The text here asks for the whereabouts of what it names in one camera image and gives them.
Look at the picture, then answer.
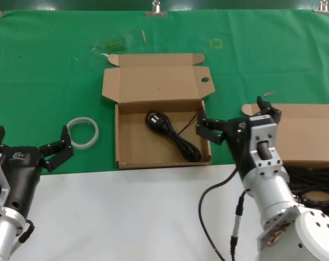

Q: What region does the open cardboard box with hole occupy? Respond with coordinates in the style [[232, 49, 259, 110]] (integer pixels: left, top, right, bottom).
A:
[[101, 53, 215, 171]]

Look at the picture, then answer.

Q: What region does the clear plastic wrapper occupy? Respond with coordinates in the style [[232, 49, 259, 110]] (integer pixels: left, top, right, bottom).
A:
[[91, 36, 133, 53]]

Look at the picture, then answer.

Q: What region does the open cardboard box of cables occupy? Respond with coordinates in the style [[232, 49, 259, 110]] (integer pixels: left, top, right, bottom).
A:
[[241, 103, 329, 215]]

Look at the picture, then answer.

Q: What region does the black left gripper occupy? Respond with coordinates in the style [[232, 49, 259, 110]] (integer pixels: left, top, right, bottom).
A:
[[0, 125, 75, 219]]

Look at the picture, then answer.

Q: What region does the thin black twist tie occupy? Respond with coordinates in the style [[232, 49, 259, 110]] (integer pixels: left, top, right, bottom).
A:
[[178, 113, 198, 135]]

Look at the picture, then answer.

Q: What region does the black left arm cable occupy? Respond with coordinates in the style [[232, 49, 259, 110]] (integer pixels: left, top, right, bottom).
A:
[[10, 219, 35, 257]]

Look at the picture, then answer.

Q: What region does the black power cable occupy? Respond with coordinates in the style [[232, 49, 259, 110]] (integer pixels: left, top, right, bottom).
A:
[[145, 110, 203, 163]]

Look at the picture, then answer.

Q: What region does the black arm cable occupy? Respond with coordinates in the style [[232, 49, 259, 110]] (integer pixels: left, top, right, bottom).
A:
[[10, 219, 35, 257], [198, 165, 249, 261]]

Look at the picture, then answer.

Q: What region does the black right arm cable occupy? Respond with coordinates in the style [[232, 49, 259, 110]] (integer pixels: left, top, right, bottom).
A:
[[198, 165, 249, 261]]

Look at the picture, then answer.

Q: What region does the transparent tape roll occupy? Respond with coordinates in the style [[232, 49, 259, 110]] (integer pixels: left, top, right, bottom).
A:
[[66, 116, 100, 150]]

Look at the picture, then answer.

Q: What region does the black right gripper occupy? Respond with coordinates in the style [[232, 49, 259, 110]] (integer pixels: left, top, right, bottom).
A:
[[195, 95, 282, 179]]

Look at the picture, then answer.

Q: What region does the green table cloth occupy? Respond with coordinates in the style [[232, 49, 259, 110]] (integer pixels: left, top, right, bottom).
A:
[[0, 9, 329, 177]]

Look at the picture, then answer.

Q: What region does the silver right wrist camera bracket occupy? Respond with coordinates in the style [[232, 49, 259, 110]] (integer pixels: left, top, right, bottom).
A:
[[248, 115, 290, 179]]

